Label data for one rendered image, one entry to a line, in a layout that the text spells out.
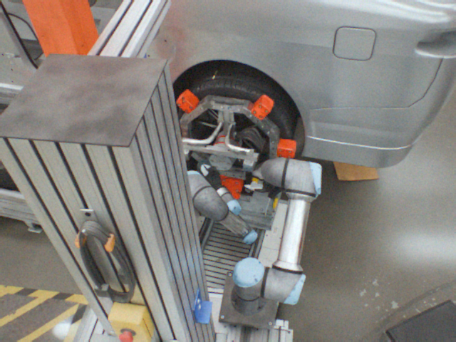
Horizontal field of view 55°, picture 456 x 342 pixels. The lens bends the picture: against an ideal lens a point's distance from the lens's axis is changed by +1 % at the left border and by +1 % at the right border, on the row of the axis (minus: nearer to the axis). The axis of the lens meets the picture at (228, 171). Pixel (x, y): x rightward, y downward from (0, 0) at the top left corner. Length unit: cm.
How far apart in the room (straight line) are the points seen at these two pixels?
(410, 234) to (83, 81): 266
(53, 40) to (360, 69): 128
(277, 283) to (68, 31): 120
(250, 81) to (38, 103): 157
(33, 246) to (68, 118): 260
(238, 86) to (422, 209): 172
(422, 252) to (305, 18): 179
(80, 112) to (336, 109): 161
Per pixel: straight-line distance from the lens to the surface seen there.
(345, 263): 298
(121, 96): 81
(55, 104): 84
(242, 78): 231
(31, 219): 328
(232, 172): 256
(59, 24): 179
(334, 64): 209
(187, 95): 232
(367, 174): 347
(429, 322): 252
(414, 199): 342
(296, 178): 166
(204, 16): 211
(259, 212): 287
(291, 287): 167
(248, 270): 168
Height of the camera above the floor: 250
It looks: 47 degrees down
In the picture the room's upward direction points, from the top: 4 degrees counter-clockwise
